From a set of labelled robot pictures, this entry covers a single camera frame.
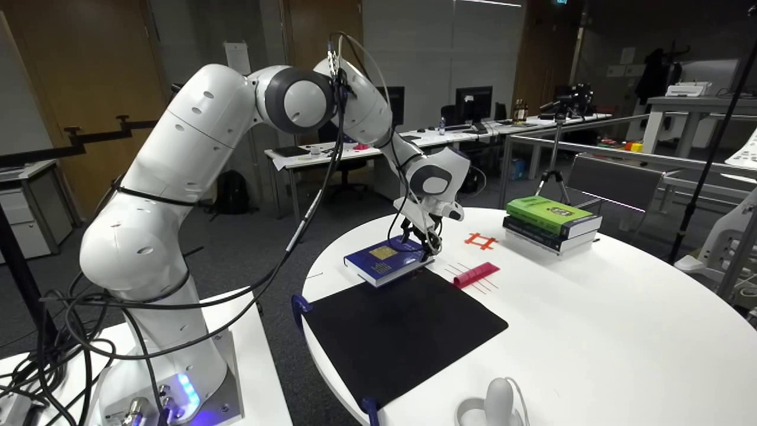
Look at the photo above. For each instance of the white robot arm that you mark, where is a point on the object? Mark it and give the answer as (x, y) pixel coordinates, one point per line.
(133, 252)

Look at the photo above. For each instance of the black mat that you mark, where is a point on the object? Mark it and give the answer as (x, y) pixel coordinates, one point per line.
(387, 343)

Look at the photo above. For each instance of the blue book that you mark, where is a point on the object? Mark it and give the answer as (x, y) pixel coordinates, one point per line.
(387, 261)

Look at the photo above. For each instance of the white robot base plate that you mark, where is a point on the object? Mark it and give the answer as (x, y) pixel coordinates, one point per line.
(226, 381)

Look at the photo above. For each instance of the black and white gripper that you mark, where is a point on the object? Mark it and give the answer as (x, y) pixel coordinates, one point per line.
(424, 218)

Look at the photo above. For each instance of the black backpack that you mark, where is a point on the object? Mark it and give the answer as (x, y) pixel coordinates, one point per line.
(232, 194)

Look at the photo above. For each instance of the right black monitor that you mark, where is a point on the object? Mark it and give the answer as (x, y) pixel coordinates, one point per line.
(473, 106)

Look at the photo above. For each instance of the white office desk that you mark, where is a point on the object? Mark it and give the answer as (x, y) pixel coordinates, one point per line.
(320, 152)

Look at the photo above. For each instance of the dark book under green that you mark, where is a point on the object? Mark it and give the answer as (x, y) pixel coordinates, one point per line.
(548, 240)

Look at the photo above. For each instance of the red rectangular block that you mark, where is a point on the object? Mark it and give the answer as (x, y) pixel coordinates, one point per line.
(473, 275)

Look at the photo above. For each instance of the metal frame table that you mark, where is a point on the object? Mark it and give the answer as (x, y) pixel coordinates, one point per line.
(633, 182)

